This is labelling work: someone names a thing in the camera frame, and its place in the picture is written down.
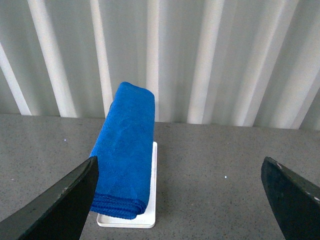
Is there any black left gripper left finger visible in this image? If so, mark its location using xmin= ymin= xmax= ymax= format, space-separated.
xmin=0 ymin=156 xmax=99 ymax=240

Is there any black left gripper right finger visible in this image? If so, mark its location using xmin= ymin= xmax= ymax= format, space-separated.
xmin=261 ymin=157 xmax=320 ymax=240

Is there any blue microfiber cloth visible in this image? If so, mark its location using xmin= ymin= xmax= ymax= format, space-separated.
xmin=90 ymin=82 xmax=155 ymax=220

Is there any white rack with wooden bars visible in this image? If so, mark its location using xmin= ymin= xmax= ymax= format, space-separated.
xmin=96 ymin=141 xmax=158 ymax=229

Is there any white pleated curtain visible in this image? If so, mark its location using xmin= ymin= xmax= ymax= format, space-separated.
xmin=0 ymin=0 xmax=320 ymax=130

